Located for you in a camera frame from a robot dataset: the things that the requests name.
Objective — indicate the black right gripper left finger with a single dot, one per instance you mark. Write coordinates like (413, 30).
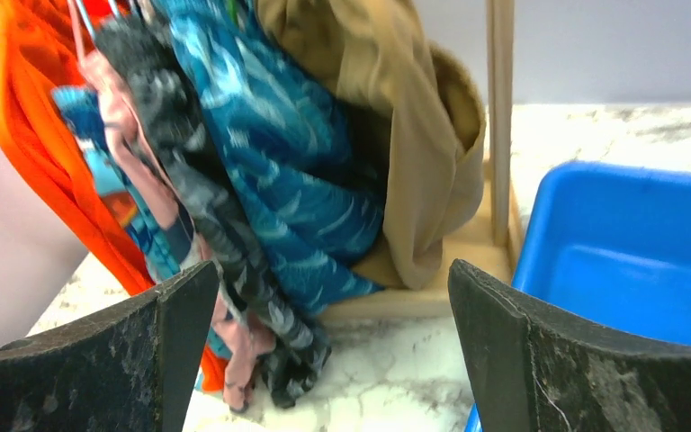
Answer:
(129, 367)

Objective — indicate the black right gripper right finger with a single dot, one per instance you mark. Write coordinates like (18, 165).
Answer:
(535, 367)

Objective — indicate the orange mesh shorts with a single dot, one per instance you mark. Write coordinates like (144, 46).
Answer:
(41, 43)

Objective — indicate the light blue shark shorts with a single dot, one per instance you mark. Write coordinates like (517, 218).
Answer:
(169, 247)

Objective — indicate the grey camo shorts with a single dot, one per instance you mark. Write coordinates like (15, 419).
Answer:
(170, 114)

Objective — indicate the pink patterned shorts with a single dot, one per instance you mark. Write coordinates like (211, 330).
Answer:
(143, 161)

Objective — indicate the dark blue patterned shorts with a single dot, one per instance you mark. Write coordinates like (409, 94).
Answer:
(285, 144)

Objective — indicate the khaki brown shorts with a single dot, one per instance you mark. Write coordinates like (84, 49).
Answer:
(413, 109)

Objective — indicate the wooden clothes rack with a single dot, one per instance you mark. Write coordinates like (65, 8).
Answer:
(494, 237)

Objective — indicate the blue plastic bin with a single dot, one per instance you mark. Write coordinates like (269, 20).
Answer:
(612, 245)

